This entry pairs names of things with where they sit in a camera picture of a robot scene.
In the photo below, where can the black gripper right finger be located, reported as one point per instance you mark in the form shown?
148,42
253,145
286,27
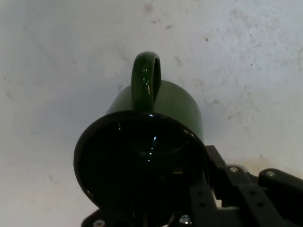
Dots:
258,208

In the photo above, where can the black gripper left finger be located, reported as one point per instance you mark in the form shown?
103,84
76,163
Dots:
203,208

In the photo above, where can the green enamel mug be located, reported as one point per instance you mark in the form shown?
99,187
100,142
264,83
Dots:
165,99

